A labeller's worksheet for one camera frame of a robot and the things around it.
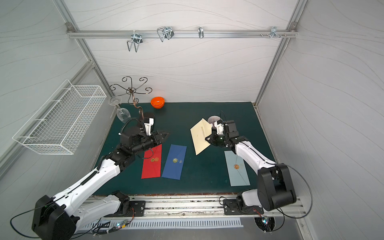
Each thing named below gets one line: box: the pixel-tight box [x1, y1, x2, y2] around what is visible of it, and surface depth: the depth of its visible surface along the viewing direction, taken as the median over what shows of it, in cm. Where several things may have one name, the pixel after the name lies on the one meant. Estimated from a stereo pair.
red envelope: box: [141, 144, 162, 179], surface depth 88 cm
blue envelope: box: [161, 144, 187, 180], surface depth 92 cm
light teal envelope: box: [224, 150, 251, 187], surface depth 88 cm
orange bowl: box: [150, 96, 166, 109], surface depth 120 cm
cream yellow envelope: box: [190, 118, 212, 156], surface depth 92 cm
